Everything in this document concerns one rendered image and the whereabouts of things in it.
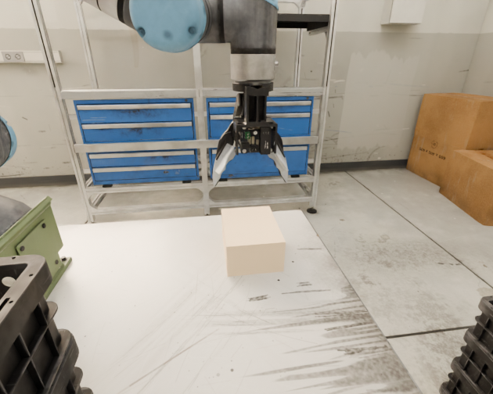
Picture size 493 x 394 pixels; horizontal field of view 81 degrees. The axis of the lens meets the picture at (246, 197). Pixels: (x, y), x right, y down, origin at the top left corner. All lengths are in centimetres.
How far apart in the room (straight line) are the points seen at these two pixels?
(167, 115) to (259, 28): 155
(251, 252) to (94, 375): 32
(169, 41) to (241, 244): 38
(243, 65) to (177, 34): 17
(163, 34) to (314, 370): 48
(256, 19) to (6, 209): 51
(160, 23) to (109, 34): 255
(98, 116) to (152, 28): 175
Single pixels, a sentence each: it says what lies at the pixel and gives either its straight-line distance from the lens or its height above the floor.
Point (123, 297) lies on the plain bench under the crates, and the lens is 63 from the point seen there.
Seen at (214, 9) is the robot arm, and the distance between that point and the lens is 51.
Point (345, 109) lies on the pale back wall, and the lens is 317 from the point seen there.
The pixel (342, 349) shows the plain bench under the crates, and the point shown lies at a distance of 53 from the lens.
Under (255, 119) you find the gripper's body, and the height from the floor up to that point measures 102.
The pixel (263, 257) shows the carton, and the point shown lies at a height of 74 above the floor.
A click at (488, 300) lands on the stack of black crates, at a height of 59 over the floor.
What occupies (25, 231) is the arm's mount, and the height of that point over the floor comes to 84.
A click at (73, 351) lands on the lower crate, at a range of 42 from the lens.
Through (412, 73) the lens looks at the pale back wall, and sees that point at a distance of 347.
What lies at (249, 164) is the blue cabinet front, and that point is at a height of 42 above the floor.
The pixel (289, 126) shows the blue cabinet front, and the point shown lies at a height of 68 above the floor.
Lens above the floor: 111
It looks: 26 degrees down
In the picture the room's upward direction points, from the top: straight up
